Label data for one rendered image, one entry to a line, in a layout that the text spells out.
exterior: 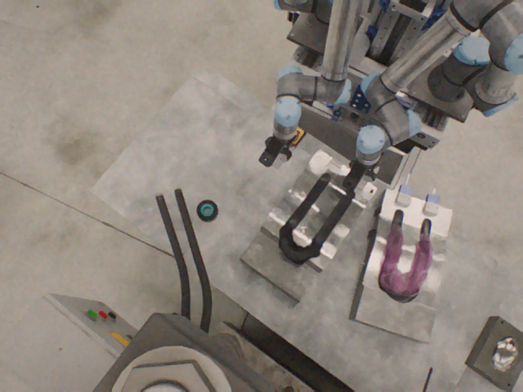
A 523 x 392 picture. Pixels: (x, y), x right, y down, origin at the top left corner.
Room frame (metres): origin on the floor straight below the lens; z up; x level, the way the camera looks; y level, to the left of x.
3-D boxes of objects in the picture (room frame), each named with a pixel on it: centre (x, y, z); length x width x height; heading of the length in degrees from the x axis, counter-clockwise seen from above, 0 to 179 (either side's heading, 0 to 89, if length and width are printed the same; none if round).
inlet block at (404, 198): (0.54, -0.55, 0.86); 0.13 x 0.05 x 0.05; 166
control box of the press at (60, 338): (-0.12, 0.35, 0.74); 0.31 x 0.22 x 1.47; 59
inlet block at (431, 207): (0.51, -0.66, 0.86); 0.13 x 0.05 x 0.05; 166
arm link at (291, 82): (0.70, -0.08, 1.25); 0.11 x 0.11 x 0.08; 0
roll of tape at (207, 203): (0.39, 0.18, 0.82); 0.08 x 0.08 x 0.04
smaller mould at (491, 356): (-0.03, -0.90, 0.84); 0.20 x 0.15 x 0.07; 149
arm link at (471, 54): (0.89, -0.66, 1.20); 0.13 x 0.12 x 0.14; 31
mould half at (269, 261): (0.37, -0.20, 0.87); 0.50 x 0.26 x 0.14; 149
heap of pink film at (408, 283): (0.27, -0.54, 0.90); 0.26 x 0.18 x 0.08; 166
